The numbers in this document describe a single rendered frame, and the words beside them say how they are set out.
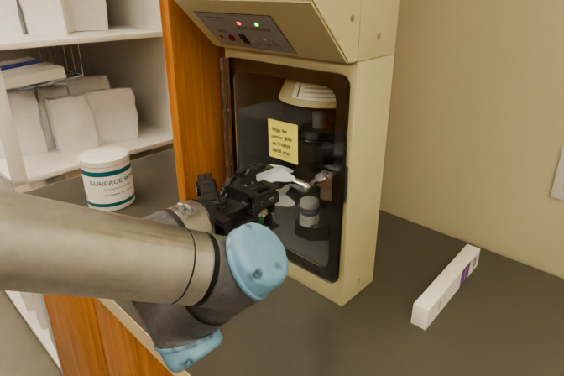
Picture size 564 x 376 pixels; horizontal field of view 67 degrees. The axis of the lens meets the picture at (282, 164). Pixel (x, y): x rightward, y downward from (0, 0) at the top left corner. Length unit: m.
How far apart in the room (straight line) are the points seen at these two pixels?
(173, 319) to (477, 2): 0.87
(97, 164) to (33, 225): 0.87
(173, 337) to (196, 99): 0.54
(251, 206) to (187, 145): 0.34
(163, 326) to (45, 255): 0.21
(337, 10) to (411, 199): 0.71
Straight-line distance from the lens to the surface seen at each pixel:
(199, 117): 0.95
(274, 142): 0.82
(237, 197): 0.66
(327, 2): 0.61
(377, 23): 0.72
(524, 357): 0.89
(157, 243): 0.40
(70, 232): 0.38
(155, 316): 0.55
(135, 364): 1.11
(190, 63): 0.92
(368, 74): 0.72
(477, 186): 1.13
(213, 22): 0.80
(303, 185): 0.73
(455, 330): 0.89
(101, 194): 1.27
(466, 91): 1.08
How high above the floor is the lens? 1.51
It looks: 22 degrees down
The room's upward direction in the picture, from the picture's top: straight up
